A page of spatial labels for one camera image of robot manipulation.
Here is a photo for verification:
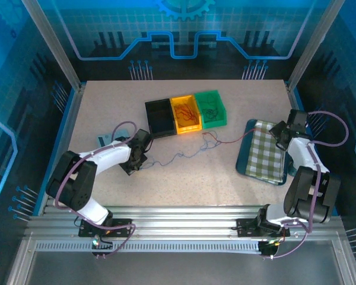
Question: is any aluminium mounting rail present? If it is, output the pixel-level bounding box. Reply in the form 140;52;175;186
26;205;345;239

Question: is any aluminium frame post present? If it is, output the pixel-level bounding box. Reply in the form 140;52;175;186
287;0;347;90
21;0;84;90

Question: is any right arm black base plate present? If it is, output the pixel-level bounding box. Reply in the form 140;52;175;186
236;218;291;238

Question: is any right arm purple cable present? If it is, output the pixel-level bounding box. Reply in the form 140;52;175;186
266;110;350;259

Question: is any slotted grey cable duct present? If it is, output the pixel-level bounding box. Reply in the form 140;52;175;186
35;242;262;253

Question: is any green plastic bin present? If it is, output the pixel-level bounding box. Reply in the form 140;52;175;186
193;90;228;130

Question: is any thin blue cable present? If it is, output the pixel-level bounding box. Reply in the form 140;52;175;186
141;137;223;171

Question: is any small black controller board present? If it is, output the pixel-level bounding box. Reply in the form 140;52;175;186
91;234;114;258
259;240;281;259

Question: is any black plastic bin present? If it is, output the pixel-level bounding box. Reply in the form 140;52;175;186
145;99;177;140

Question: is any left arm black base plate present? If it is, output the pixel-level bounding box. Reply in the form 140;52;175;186
78;218;134;238

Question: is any yellow plastic bin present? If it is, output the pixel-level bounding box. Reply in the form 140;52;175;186
170;94;202;135

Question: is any green checkered cloth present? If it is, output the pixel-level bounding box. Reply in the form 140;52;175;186
235;118;289;186

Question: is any thin black cable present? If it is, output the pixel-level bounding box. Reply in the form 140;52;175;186
200;93;221;120

